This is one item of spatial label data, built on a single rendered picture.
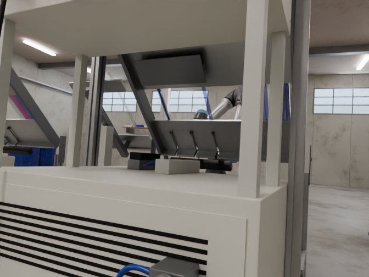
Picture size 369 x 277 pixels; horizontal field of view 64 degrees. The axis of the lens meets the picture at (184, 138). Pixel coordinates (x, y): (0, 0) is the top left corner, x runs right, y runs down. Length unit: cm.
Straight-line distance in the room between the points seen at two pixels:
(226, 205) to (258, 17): 31
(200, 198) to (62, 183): 31
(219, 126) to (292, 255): 67
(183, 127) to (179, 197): 95
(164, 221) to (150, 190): 6
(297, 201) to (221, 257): 42
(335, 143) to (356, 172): 117
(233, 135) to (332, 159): 1026
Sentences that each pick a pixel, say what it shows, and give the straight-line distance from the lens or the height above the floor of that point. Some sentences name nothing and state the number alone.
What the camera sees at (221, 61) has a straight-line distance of 118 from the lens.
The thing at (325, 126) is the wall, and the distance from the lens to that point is 1161.
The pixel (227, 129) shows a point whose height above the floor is 81.
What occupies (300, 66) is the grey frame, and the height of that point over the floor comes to 95.
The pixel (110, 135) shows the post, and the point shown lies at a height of 76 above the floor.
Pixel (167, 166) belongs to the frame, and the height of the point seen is 64.
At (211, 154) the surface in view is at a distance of 147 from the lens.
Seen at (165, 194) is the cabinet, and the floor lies 61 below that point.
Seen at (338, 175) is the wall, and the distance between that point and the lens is 1159.
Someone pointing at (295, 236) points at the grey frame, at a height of 48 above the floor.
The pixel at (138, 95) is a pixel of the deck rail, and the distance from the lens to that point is 138.
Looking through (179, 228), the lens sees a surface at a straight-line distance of 52.
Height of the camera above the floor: 68
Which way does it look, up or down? 3 degrees up
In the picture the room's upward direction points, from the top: 4 degrees clockwise
